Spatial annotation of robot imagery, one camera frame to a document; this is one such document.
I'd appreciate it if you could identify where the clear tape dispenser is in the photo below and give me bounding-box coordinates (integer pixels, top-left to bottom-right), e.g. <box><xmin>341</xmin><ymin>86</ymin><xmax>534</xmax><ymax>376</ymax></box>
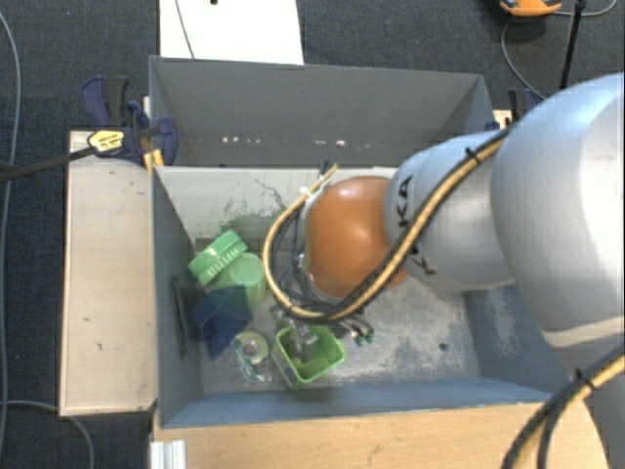
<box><xmin>229</xmin><ymin>329</ymin><xmax>275</xmax><ymax>386</ymax></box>

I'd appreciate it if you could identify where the green round ridged lid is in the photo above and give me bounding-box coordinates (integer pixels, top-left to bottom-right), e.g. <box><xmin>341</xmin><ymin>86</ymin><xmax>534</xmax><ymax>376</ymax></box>
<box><xmin>187</xmin><ymin>229</ymin><xmax>249</xmax><ymax>285</ymax></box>

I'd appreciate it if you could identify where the grey metal bin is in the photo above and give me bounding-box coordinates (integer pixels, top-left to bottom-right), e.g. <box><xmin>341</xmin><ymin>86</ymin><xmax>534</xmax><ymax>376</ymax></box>
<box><xmin>147</xmin><ymin>55</ymin><xmax>573</xmax><ymax>430</ymax></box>

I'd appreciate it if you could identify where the pale wood board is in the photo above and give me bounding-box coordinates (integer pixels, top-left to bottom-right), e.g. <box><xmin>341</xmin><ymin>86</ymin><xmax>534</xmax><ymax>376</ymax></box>
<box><xmin>59</xmin><ymin>129</ymin><xmax>160</xmax><ymax>417</ymax></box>

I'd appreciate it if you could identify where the dark blue clear pyramid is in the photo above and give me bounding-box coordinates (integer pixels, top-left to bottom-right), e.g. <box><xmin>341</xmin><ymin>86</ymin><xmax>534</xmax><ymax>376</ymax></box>
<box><xmin>190</xmin><ymin>284</ymin><xmax>255</xmax><ymax>362</ymax></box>

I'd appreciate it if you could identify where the green plastic cup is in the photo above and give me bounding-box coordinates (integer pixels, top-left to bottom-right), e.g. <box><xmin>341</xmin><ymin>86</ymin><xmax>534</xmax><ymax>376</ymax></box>
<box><xmin>206</xmin><ymin>252</ymin><xmax>268</xmax><ymax>315</ymax></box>

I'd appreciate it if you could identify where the bright green square box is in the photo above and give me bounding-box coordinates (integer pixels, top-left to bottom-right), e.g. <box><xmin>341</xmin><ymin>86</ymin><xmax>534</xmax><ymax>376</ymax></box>
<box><xmin>271</xmin><ymin>323</ymin><xmax>349</xmax><ymax>391</ymax></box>

